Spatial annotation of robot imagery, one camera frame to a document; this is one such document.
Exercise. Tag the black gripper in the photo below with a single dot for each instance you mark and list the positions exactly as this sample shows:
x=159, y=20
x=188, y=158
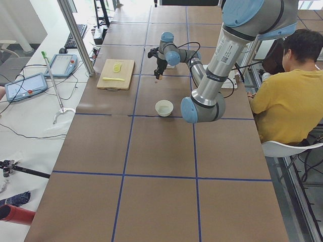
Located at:
x=160, y=64

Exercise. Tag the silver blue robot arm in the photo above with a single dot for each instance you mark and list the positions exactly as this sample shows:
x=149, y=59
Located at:
x=243, y=22

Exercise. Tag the clear plastic egg box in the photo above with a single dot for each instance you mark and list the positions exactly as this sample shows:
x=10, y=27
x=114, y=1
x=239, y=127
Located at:
x=169, y=67

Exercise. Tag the bamboo cutting board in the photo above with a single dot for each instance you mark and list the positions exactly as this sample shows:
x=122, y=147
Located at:
x=125, y=73

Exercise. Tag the white bowl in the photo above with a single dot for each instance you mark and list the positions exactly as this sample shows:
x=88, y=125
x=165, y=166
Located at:
x=164, y=108

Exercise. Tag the yellow plastic knife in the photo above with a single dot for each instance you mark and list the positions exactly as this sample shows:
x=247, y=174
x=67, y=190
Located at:
x=112, y=79

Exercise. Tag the far teach pendant tablet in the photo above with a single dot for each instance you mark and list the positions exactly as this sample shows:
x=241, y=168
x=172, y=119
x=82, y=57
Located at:
x=62, y=65

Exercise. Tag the teach pendant tablet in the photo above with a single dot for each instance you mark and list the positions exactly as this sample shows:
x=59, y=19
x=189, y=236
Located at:
x=26, y=87
x=62, y=65

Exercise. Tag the black computer mouse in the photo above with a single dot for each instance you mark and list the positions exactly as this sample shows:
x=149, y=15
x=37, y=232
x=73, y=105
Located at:
x=63, y=51

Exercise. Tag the metal grabber stick green tip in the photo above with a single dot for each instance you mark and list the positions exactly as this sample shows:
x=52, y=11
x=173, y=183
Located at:
x=62, y=109

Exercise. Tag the near teach pendant tablet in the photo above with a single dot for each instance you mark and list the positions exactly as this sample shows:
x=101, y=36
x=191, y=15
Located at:
x=26, y=87

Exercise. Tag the person in yellow shirt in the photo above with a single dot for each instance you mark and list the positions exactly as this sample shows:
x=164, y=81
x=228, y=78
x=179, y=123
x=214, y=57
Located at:
x=288, y=105

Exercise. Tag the white chair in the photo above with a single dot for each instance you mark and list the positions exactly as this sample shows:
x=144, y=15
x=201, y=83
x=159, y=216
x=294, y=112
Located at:
x=276, y=149

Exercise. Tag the black tripod clamp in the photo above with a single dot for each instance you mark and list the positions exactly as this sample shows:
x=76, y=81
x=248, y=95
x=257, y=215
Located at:
x=8, y=166

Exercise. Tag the blue patterned cloth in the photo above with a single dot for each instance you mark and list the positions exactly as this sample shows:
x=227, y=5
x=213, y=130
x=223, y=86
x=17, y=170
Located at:
x=17, y=200

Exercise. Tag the red cylinder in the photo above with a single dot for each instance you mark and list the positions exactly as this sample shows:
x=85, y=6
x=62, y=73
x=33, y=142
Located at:
x=13, y=214

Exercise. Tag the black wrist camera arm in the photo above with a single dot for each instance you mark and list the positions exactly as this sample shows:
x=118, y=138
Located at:
x=153, y=53

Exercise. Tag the aluminium frame post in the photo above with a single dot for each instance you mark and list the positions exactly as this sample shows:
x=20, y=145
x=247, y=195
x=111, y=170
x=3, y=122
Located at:
x=68, y=15

